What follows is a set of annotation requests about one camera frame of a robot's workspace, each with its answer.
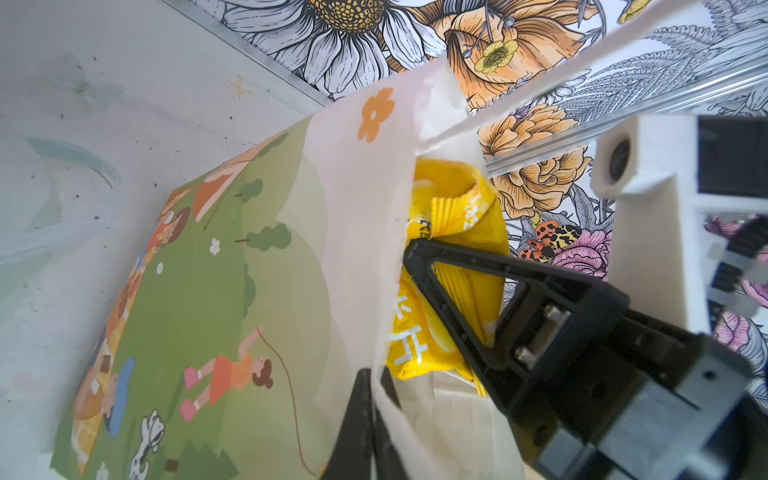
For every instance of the white paper bag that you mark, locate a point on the white paper bag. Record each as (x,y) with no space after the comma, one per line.
(271,282)

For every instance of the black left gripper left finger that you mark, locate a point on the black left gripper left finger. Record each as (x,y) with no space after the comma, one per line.
(363,449)

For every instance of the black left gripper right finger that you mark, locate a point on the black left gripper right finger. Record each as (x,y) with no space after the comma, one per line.
(555,315)

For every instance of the yellow snack packet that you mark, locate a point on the yellow snack packet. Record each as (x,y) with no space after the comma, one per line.
(444,270)

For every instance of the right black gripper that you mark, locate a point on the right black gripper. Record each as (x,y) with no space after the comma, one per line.
(677,181)

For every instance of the clear glass bowl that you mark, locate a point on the clear glass bowl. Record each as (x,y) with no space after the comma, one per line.
(53,194)

